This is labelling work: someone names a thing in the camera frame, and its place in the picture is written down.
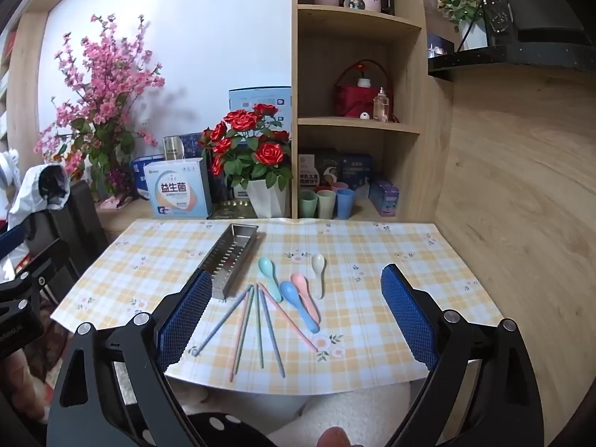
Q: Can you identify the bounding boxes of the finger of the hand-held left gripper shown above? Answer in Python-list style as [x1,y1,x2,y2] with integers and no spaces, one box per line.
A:
[0,238,72,301]
[0,214,50,254]

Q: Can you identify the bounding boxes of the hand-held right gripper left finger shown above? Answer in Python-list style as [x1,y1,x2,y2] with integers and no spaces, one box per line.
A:
[47,269,214,447]

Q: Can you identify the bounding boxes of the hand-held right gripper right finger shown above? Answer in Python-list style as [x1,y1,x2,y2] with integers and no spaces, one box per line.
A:
[380,263,546,447]

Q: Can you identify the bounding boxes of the blue chopstick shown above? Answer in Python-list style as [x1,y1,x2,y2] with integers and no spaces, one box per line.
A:
[259,288,286,379]
[193,285,252,357]

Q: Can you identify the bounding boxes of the pink chopstick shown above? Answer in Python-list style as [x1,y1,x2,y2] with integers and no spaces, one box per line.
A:
[230,285,254,381]
[257,282,319,353]

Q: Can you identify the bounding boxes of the metal utensil tray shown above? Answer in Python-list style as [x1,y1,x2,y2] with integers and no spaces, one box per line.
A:
[199,223,260,299]

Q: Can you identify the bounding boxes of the teal spoon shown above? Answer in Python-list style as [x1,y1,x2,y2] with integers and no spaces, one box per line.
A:
[258,257,284,302]

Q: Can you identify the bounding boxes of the white spoon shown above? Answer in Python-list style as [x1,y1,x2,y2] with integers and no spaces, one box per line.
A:
[310,254,326,299]

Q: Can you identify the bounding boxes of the blue spoon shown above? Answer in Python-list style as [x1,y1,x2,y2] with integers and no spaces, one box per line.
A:
[278,280,321,335]

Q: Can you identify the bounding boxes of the pink spoon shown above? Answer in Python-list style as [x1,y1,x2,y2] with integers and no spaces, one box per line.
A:
[291,272,321,324]

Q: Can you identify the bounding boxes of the white black jacket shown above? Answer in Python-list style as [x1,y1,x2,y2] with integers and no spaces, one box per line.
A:
[9,163,72,226]

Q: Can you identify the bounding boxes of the black chair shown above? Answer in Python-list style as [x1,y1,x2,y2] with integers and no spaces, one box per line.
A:
[47,179,110,303]

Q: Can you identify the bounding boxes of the yellow checkered floral tablecloth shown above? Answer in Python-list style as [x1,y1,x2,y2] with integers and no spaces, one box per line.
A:
[50,218,481,383]

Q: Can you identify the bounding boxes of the gold embossed tray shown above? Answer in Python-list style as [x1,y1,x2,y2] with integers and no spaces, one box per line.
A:
[212,199,257,219]

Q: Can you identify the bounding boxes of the black polka dot cushion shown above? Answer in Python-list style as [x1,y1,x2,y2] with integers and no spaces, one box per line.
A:
[184,410,285,447]

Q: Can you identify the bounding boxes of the purple box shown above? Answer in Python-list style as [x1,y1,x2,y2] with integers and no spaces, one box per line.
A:
[369,178,401,217]

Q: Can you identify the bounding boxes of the light blue product box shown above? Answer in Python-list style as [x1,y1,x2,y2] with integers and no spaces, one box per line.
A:
[143,157,212,219]

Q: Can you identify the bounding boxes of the blue cup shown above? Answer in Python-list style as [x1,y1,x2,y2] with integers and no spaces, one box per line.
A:
[336,188,355,219]

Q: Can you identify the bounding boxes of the blue white package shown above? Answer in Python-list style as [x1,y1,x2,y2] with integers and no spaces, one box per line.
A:
[131,155,164,201]

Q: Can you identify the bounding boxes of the tall dark blue box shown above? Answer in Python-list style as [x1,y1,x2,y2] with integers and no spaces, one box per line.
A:
[207,165,234,205]

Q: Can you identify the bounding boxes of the beige cup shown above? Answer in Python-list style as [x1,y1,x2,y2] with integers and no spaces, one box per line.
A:
[317,190,337,219]

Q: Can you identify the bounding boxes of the white faceted flower pot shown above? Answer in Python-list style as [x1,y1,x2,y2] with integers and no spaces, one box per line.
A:
[244,179,292,219]

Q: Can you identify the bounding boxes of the green cup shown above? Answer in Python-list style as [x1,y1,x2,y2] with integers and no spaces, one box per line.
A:
[299,189,318,219]

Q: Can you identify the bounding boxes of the wooden shelf unit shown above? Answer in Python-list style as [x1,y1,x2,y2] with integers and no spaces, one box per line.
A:
[291,0,454,219]

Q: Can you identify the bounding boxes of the dark blue illustrated box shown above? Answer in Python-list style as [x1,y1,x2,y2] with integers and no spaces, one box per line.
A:
[317,149,373,191]

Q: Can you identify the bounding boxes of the pink blossom bouquet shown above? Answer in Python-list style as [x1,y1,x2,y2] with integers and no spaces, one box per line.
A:
[35,13,166,199]

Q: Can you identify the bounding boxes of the dark blue patterned box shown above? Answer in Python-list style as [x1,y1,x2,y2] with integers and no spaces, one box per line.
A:
[178,133,211,161]

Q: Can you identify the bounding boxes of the white green box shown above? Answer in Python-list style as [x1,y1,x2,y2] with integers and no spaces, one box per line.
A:
[298,153,318,183]

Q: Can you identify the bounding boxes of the red rose plant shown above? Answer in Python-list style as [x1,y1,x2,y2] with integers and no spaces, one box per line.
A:
[199,104,294,191]

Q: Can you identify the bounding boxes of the clear perfume bottle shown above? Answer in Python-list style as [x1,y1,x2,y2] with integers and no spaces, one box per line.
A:
[373,88,389,123]

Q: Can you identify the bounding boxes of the red basket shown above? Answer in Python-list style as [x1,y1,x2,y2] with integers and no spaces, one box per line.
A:
[333,60,394,119]

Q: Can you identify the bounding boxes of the black shelf board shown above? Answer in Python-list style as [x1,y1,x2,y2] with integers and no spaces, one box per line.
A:
[427,44,596,75]

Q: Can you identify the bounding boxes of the white vase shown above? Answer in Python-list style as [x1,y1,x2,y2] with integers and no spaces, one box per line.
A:
[459,19,489,51]

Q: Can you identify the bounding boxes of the pale pink rose bouquet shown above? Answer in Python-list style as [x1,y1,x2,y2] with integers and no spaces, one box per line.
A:
[438,0,497,33]

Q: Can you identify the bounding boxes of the black machine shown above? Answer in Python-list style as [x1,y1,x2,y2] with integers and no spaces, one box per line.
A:
[482,0,596,47]

